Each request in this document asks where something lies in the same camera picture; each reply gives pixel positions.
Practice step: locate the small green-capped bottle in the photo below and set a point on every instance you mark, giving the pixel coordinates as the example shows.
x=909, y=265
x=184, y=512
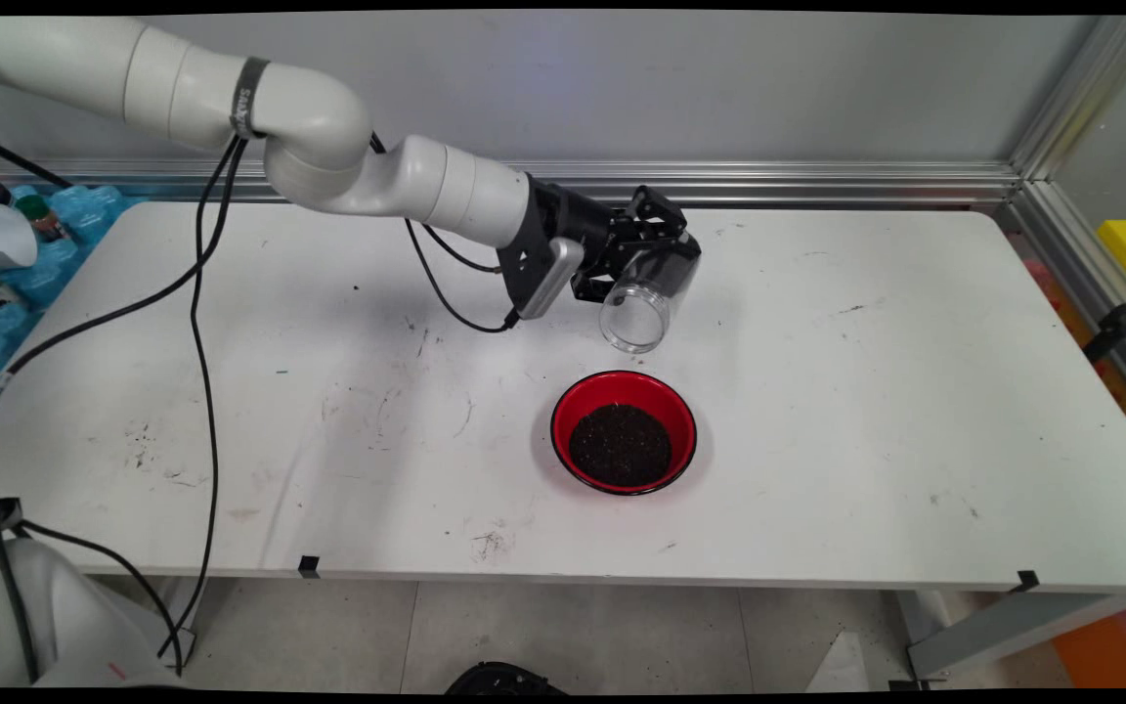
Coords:
x=33, y=207

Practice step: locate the black round floor object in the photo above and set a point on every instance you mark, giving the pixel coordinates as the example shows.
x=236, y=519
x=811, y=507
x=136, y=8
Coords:
x=504, y=680

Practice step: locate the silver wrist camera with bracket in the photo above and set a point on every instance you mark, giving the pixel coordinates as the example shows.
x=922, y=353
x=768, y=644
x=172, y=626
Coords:
x=551, y=279

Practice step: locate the blue plastic bottle pack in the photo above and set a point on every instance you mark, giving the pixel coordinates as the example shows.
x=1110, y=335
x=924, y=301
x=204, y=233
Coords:
x=84, y=210

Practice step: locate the aluminium frame rail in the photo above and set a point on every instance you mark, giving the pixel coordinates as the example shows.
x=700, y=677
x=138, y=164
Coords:
x=1071, y=256
x=817, y=183

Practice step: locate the black clamp stand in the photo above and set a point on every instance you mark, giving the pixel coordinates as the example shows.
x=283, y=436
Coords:
x=1120, y=321

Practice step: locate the grey table leg beam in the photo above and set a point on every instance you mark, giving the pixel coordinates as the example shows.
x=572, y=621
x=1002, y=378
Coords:
x=1003, y=626

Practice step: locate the white round lid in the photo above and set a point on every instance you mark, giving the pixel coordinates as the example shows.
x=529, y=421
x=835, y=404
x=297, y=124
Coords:
x=1, y=235

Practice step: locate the white table leg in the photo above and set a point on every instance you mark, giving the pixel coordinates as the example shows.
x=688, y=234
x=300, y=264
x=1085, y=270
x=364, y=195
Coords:
x=194, y=601

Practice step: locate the red bowl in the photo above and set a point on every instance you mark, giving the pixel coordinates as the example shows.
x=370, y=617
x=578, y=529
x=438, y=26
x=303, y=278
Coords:
x=622, y=384

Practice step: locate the black table edge clip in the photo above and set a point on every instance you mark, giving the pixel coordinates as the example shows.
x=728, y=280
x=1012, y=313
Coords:
x=1028, y=581
x=309, y=566

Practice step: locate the black granules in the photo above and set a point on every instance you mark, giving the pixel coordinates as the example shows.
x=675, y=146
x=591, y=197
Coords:
x=675, y=256
x=622, y=445

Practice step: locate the clear plastic jar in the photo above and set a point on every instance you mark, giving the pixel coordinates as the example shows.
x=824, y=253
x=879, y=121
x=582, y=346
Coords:
x=646, y=293

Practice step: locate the aluminium frame post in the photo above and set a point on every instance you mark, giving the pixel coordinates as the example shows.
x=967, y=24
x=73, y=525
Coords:
x=1081, y=93

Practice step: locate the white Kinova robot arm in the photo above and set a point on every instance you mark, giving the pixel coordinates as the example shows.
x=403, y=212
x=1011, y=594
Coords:
x=328, y=137

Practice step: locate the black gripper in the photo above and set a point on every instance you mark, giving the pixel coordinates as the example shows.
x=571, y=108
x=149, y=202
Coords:
x=583, y=220

